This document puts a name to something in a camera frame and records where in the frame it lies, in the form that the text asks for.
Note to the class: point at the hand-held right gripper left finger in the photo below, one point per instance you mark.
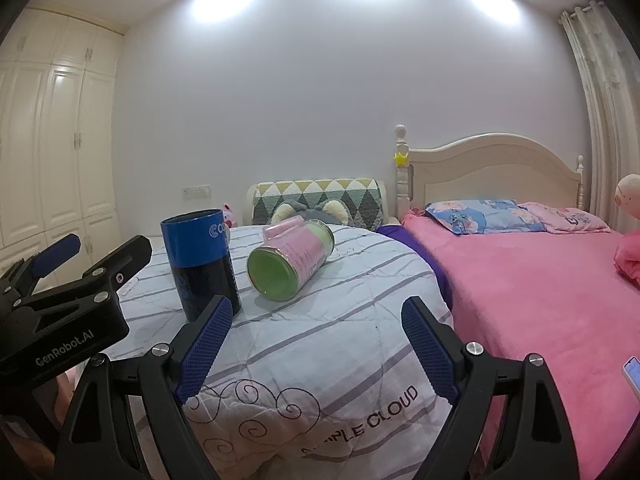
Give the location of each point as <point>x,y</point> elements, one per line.
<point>205,347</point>

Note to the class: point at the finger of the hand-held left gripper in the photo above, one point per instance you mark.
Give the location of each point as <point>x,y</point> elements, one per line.
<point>122,260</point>
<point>56,255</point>

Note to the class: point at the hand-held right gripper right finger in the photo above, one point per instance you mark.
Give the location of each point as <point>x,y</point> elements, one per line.
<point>429,350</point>

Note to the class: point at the pink and green cup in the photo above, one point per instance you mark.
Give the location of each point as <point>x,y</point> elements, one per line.
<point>295,252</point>

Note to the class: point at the person's left forearm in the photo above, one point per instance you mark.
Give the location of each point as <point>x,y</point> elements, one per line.
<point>66,395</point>

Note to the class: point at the blue and black cup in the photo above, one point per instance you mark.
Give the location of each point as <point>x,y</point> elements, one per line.
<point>200,260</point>

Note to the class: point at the cream wardrobe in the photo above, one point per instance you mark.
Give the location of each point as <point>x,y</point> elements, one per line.
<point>55,150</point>

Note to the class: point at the white striped quilt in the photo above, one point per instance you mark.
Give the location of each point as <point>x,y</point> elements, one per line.
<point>320,350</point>

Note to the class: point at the small pink plush toy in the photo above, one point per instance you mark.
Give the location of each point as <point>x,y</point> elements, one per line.
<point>229,216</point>

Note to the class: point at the pink blanket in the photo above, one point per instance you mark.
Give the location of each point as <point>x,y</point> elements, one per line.
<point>530,290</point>

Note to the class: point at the blue printed pillow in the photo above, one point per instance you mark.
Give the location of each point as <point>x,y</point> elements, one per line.
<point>480,215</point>

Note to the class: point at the grey plush toy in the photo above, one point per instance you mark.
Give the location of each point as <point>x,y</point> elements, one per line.
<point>330,211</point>

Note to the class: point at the pink printed pillow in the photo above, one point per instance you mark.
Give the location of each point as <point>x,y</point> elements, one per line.
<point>570,219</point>

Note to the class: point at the triangle patterned headboard cover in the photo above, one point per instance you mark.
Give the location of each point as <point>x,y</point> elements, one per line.
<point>320,191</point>

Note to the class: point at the yellow star ornament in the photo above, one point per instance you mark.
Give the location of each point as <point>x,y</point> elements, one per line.
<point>401,159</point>

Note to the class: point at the cream wooden bed headboard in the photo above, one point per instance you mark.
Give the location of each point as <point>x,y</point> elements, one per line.
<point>500,170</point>

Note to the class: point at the smartphone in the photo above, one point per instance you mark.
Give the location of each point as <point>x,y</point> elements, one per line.
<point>633,376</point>

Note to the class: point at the pink cushion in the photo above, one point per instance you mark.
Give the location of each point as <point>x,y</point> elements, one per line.
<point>629,260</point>

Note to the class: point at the large pink plush doll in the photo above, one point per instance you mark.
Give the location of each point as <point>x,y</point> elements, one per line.
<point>629,197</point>

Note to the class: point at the cream curtain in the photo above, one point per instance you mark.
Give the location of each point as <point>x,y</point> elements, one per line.
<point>600,110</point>

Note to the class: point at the white wall socket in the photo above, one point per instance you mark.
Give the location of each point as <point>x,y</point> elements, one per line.
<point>196,192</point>

